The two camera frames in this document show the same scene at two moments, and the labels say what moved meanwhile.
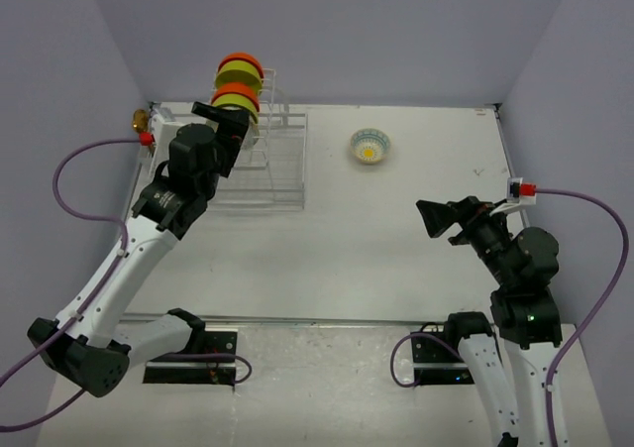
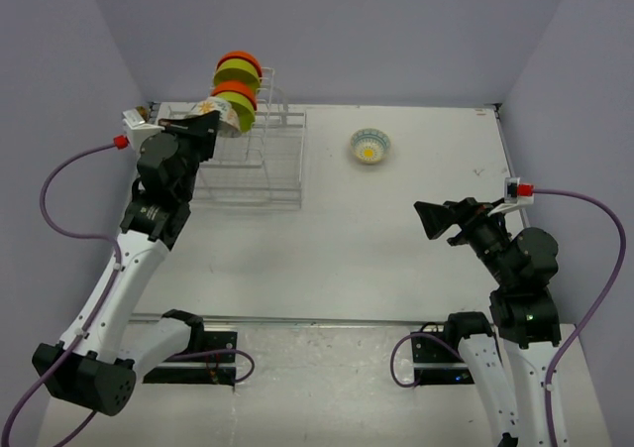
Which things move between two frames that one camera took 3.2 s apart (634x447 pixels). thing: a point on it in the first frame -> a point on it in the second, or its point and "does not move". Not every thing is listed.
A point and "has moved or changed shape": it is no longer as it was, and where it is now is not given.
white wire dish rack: x=268 y=172 does not move
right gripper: x=440 y=216 does not move
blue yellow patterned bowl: x=369 y=145 does not move
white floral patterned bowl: x=252 y=135 has moved or changed shape
